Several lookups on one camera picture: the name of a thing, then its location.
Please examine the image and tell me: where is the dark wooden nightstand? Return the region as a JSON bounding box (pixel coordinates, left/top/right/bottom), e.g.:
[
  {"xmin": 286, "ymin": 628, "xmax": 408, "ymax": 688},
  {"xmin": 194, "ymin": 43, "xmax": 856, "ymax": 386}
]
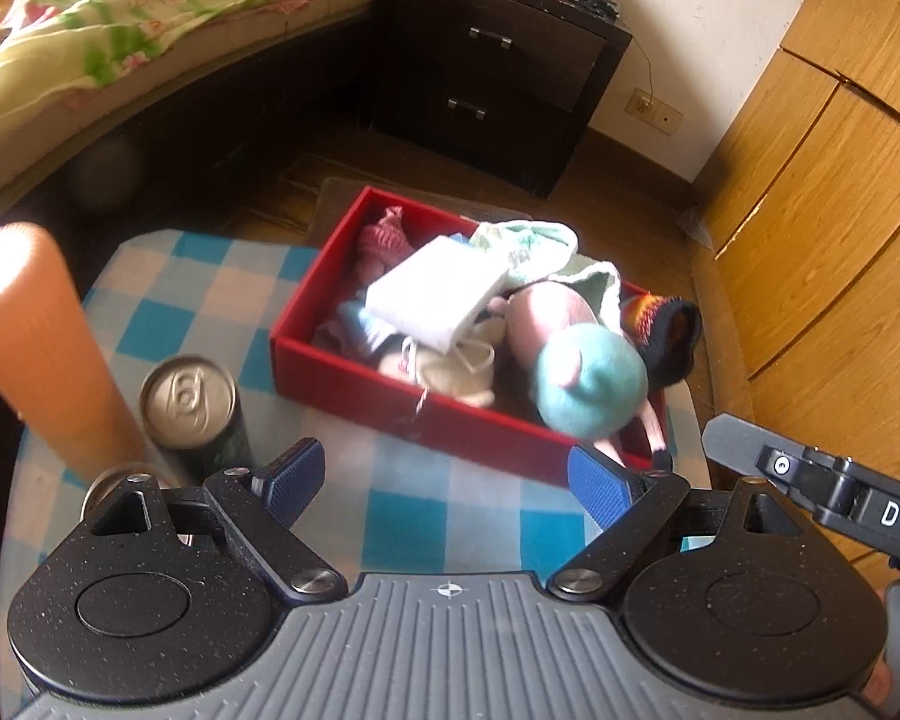
[{"xmin": 371, "ymin": 0, "xmax": 635, "ymax": 200}]

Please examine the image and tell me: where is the teal plush toy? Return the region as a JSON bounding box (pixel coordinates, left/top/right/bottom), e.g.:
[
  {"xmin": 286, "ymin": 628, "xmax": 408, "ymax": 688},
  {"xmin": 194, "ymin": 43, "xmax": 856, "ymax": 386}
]
[{"xmin": 532, "ymin": 322, "xmax": 676, "ymax": 473}]

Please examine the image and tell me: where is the pink plush toy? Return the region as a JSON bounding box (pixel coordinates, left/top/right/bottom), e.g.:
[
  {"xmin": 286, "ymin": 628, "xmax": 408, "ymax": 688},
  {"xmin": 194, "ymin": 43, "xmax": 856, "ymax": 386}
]
[{"xmin": 508, "ymin": 283, "xmax": 608, "ymax": 368}]

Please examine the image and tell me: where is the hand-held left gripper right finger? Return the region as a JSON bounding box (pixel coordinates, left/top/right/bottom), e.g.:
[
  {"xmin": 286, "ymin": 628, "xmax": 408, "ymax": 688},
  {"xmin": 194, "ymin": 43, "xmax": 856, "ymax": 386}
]
[{"xmin": 546, "ymin": 445, "xmax": 815, "ymax": 602}]

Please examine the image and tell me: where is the orange ribbed cylinder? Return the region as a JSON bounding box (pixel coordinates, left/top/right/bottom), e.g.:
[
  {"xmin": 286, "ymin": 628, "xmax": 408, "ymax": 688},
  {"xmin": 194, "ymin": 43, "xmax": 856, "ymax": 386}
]
[{"xmin": 0, "ymin": 221, "xmax": 151, "ymax": 481}]

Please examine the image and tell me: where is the wooden wardrobe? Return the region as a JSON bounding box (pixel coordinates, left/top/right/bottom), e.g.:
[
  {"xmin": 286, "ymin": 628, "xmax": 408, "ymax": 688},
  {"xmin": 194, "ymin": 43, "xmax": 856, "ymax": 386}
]
[{"xmin": 694, "ymin": 0, "xmax": 900, "ymax": 593}]

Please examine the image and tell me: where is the striped knitted sock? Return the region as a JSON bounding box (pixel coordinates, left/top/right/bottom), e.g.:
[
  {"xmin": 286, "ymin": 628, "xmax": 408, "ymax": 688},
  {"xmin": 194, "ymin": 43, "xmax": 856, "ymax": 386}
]
[{"xmin": 619, "ymin": 292, "xmax": 704, "ymax": 391}]

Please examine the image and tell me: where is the floral quilt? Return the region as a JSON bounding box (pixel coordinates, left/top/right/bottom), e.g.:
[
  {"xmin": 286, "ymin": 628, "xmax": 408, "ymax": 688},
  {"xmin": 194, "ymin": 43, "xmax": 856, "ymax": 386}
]
[{"xmin": 0, "ymin": 0, "xmax": 391, "ymax": 117}]

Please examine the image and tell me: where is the red cardboard box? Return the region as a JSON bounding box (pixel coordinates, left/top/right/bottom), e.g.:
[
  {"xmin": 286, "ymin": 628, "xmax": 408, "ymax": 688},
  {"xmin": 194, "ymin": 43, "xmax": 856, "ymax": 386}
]
[{"xmin": 270, "ymin": 186, "xmax": 680, "ymax": 485}]

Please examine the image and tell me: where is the white cloth pouch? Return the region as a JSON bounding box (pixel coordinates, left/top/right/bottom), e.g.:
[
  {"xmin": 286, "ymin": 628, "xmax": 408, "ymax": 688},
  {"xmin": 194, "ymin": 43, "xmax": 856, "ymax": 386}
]
[{"xmin": 365, "ymin": 235, "xmax": 511, "ymax": 353}]

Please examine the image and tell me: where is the dark wooden bed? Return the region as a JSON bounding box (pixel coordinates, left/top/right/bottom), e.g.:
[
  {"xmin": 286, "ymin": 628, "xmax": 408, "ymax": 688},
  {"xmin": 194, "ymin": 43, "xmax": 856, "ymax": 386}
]
[{"xmin": 0, "ymin": 0, "xmax": 398, "ymax": 256}]

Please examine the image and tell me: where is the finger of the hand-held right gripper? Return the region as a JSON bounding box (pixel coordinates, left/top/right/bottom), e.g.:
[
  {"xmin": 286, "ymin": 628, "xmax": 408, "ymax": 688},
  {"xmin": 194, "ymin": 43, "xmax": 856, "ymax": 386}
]
[{"xmin": 701, "ymin": 412, "xmax": 871, "ymax": 526}]

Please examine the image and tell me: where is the blue checkered tablecloth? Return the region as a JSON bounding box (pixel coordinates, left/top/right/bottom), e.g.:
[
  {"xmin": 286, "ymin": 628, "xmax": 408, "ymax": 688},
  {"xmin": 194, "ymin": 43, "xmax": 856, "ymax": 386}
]
[{"xmin": 0, "ymin": 229, "xmax": 713, "ymax": 706}]

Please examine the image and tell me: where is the light green towel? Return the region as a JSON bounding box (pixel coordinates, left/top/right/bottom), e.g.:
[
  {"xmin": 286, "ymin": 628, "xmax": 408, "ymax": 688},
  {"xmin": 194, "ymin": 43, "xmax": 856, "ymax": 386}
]
[{"xmin": 471, "ymin": 219, "xmax": 623, "ymax": 316}]

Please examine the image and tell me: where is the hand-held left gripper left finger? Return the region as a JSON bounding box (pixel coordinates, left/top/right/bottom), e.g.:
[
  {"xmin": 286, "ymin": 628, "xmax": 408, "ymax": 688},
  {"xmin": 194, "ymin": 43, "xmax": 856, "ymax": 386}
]
[{"xmin": 82, "ymin": 437, "xmax": 347, "ymax": 601}]

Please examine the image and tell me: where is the clear plastic bag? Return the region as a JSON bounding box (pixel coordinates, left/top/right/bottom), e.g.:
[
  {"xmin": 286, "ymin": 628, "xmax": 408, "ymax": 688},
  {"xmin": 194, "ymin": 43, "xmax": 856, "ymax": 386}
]
[{"xmin": 675, "ymin": 206, "xmax": 713, "ymax": 248}]

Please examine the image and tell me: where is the beige wall outlet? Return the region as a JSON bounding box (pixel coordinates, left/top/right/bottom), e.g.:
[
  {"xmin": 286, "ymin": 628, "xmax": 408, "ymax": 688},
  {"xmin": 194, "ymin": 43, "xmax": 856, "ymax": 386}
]
[{"xmin": 626, "ymin": 88, "xmax": 683, "ymax": 134}]

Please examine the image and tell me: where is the dark green drink can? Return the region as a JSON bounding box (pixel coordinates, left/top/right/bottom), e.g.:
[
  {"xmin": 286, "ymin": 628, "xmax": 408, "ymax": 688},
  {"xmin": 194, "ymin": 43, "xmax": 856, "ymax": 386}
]
[{"xmin": 139, "ymin": 355, "xmax": 256, "ymax": 488}]

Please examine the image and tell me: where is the light blue cloth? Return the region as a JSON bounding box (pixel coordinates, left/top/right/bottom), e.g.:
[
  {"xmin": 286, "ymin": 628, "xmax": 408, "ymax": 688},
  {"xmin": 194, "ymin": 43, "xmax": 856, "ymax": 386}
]
[{"xmin": 336, "ymin": 300, "xmax": 398, "ymax": 353}]

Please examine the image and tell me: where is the pink knit hat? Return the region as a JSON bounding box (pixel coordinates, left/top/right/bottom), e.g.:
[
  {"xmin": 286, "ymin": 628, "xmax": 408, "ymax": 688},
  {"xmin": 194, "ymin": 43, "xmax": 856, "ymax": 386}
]
[{"xmin": 356, "ymin": 206, "xmax": 415, "ymax": 278}]

